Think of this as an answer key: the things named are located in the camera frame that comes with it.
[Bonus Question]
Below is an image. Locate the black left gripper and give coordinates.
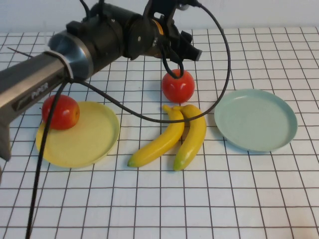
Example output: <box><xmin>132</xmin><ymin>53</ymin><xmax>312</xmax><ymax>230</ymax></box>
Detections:
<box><xmin>151</xmin><ymin>19</ymin><xmax>203</xmax><ymax>62</ymax></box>

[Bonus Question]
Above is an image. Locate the red plastic apple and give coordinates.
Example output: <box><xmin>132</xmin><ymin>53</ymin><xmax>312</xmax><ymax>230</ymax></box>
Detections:
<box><xmin>161</xmin><ymin>69</ymin><xmax>195</xmax><ymax>104</ymax></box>
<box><xmin>41</xmin><ymin>94</ymin><xmax>80</xmax><ymax>131</ymax></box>

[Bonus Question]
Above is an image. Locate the yellow plastic banana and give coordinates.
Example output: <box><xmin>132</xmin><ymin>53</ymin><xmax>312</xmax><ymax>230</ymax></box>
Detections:
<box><xmin>127</xmin><ymin>104</ymin><xmax>185</xmax><ymax>168</ymax></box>
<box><xmin>173</xmin><ymin>104</ymin><xmax>207</xmax><ymax>172</ymax></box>

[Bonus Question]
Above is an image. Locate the light blue round plate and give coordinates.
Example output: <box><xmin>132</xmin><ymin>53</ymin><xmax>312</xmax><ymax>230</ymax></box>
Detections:
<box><xmin>214</xmin><ymin>89</ymin><xmax>298</xmax><ymax>152</ymax></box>

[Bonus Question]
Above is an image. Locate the yellow round plastic plate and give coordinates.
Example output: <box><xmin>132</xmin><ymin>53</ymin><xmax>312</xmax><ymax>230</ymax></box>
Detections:
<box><xmin>35</xmin><ymin>101</ymin><xmax>121</xmax><ymax>169</ymax></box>

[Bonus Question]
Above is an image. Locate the white zip tie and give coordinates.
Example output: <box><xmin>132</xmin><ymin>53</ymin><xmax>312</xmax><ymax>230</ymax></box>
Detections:
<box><xmin>44</xmin><ymin>36</ymin><xmax>75</xmax><ymax>81</ymax></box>

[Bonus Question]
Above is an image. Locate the white grid tablecloth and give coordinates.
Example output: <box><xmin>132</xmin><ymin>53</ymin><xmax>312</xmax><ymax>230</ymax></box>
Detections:
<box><xmin>0</xmin><ymin>27</ymin><xmax>319</xmax><ymax>239</ymax></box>

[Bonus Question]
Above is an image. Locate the thin black zip tie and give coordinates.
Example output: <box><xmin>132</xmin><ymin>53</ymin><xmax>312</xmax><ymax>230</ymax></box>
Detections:
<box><xmin>6</xmin><ymin>46</ymin><xmax>33</xmax><ymax>58</ymax></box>

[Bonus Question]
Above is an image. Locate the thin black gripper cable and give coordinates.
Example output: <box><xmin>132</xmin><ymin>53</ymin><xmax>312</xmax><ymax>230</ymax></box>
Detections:
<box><xmin>161</xmin><ymin>44</ymin><xmax>185</xmax><ymax>79</ymax></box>

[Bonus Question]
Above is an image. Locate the long black camera cable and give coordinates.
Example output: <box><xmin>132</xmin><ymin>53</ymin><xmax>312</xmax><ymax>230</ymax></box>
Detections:
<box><xmin>24</xmin><ymin>0</ymin><xmax>232</xmax><ymax>239</ymax></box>

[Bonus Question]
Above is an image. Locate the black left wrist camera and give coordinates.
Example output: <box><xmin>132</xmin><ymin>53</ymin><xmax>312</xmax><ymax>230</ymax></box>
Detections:
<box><xmin>143</xmin><ymin>0</ymin><xmax>200</xmax><ymax>25</ymax></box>

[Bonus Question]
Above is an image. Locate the short black cable loop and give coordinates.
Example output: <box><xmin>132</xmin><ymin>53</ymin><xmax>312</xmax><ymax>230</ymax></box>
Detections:
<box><xmin>79</xmin><ymin>0</ymin><xmax>106</xmax><ymax>22</ymax></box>

